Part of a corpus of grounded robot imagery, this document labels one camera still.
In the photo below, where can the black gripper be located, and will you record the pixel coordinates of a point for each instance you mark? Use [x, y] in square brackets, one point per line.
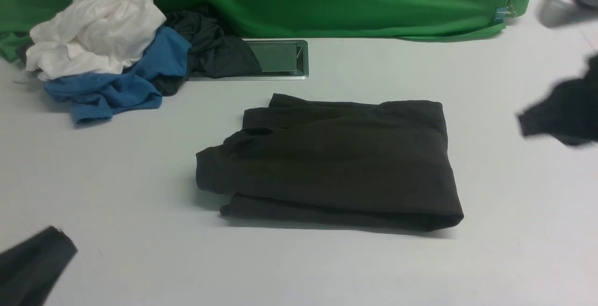
[29, 270]
[569, 113]

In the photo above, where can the blue crumpled garment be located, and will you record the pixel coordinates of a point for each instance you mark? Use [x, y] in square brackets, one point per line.
[98, 97]

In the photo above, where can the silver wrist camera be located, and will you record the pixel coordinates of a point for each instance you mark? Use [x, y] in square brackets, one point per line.
[563, 13]

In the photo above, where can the white crumpled garment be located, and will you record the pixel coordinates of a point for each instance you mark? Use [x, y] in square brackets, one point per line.
[93, 36]

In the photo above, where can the dark teal crumpled garment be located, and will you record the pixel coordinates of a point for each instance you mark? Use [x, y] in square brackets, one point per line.
[205, 29]

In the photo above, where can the blue binder clip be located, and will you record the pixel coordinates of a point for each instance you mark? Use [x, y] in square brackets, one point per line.
[503, 13]

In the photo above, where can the dark gray long-sleeved shirt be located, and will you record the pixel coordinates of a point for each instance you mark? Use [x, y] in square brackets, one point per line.
[342, 163]

